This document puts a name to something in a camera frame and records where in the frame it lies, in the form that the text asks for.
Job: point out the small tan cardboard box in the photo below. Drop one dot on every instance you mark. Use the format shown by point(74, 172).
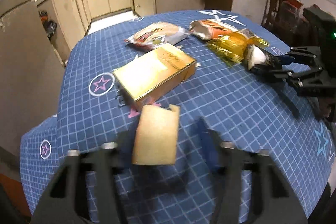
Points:
point(157, 134)

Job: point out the bread packet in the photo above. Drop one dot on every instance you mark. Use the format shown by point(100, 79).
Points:
point(157, 35)

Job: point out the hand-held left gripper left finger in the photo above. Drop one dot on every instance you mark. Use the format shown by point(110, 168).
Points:
point(105, 169)

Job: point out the yellow wrapper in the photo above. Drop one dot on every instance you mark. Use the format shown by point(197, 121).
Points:
point(231, 48)

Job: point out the black wrapper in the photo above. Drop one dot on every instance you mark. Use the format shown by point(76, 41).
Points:
point(267, 61)

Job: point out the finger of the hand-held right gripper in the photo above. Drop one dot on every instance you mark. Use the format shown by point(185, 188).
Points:
point(281, 75)
point(287, 59)

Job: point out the orange snack packet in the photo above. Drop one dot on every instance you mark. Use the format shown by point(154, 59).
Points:
point(215, 28)

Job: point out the black and red bags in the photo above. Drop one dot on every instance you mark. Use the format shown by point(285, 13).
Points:
point(48, 24)

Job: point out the beige tall cabinet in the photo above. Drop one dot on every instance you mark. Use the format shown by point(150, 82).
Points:
point(26, 69)

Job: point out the blue star-print tablecloth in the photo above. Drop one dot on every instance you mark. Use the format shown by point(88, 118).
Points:
point(223, 108)

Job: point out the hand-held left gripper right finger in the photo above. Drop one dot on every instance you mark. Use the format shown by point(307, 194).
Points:
point(231, 169)

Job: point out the gold box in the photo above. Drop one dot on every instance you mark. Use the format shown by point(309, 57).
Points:
point(155, 69)

